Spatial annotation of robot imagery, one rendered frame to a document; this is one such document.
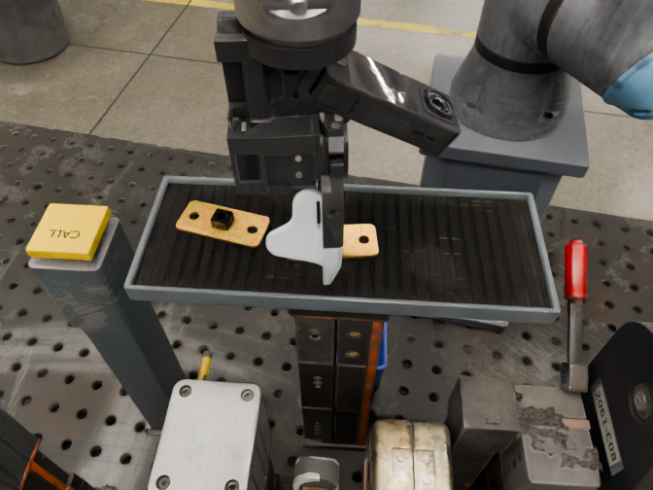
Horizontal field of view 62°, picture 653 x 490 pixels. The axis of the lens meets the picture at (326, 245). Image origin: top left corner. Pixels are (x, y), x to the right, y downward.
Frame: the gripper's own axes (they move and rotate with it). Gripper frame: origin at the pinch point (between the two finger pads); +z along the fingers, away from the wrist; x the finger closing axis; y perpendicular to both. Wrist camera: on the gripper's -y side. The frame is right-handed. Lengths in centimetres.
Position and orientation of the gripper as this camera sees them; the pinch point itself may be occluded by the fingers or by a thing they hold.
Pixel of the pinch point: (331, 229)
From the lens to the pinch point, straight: 48.5
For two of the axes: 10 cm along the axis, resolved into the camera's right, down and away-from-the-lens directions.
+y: -10.0, 0.5, -0.3
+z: 0.0, 6.3, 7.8
